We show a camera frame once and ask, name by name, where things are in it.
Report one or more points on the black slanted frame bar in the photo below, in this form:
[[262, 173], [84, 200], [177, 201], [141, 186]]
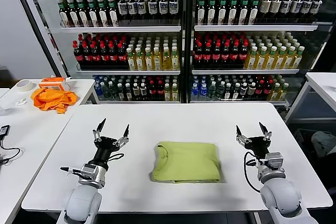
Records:
[[38, 24]]

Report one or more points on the beige masking tape roll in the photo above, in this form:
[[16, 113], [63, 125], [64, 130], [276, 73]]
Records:
[[23, 85]]

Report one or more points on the small white plastic piece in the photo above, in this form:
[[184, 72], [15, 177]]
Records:
[[20, 101]]

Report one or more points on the green cap dark bottle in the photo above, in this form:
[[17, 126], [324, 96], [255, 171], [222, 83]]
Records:
[[201, 11], [253, 11], [93, 15], [211, 11], [83, 15], [103, 15], [243, 11], [73, 15], [233, 11], [113, 15], [64, 15], [222, 11]]

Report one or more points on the white side table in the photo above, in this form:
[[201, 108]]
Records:
[[31, 134], [323, 82]]

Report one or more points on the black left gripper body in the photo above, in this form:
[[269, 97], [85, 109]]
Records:
[[105, 148]]

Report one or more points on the blue label water bottle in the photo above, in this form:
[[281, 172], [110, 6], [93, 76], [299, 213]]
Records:
[[194, 90], [203, 90], [97, 90]]

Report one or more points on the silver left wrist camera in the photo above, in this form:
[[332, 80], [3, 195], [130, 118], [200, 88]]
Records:
[[90, 172]]

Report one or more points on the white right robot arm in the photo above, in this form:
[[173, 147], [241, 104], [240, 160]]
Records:
[[281, 197]]

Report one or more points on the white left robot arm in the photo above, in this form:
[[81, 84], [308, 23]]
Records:
[[81, 203]]

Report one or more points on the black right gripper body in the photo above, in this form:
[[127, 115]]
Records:
[[258, 145]]

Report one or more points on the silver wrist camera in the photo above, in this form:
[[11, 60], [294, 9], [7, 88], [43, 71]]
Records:
[[273, 160], [90, 172]]

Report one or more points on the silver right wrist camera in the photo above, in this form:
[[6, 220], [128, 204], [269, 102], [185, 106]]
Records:
[[273, 160]]

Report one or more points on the yellow tea bottle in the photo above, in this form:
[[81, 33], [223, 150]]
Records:
[[139, 61], [251, 60], [288, 60], [148, 61], [279, 60], [130, 61], [174, 93], [270, 60], [167, 93], [296, 60], [174, 61], [283, 92], [157, 61], [275, 92], [166, 61], [260, 60]]

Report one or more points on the yellow-green t-shirt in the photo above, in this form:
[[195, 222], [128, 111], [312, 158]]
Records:
[[189, 161]]

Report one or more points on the white cap blue label bottle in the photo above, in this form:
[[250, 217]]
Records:
[[162, 7], [152, 7], [315, 6], [305, 6], [132, 7], [122, 7], [141, 7], [296, 6], [285, 5], [173, 7]]

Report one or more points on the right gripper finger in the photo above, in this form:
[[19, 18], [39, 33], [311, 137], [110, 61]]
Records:
[[242, 138], [267, 134]]

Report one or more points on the grey fabric bundle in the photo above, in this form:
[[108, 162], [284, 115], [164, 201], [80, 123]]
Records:
[[323, 142]]

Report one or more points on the black power adapter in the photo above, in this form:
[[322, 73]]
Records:
[[4, 130]]

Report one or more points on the red cap cola bottle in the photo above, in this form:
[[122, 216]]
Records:
[[121, 56], [78, 56], [215, 55], [160, 91], [224, 55], [113, 56], [206, 55], [242, 55], [233, 55], [197, 55], [267, 89], [152, 91], [104, 56], [87, 56], [96, 56], [259, 89]]

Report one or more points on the crumpled orange cloth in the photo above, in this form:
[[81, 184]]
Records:
[[52, 99]]

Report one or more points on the white cap beige label bottle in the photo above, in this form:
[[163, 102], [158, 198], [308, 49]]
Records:
[[275, 5], [265, 5]]

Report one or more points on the orange and white box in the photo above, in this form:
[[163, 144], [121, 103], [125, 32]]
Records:
[[52, 82]]

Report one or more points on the drinks display shelf rack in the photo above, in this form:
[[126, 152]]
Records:
[[187, 37]]

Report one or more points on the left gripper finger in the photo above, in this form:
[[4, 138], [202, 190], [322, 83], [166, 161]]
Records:
[[125, 137], [99, 132]]

